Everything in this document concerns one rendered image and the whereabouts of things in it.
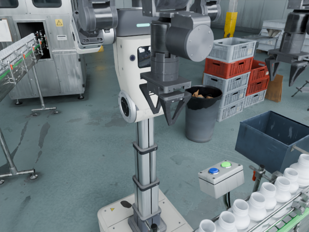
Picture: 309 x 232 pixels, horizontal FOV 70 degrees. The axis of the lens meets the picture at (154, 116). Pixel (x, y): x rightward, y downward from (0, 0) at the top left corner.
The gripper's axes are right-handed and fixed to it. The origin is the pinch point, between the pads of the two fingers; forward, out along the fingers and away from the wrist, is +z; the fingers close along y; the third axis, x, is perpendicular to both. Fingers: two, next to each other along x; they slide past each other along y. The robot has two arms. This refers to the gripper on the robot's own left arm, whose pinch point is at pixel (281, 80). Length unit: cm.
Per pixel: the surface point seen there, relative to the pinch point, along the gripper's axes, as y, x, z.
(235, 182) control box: -3.0, 16.8, 32.3
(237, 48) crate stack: 163, -175, 31
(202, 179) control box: 3.3, 26.3, 31.7
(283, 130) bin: 28, -70, 55
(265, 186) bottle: -13.0, 17.4, 25.2
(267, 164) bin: 16, -40, 62
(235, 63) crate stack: 163, -176, 52
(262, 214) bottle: -17.6, 24.2, 27.8
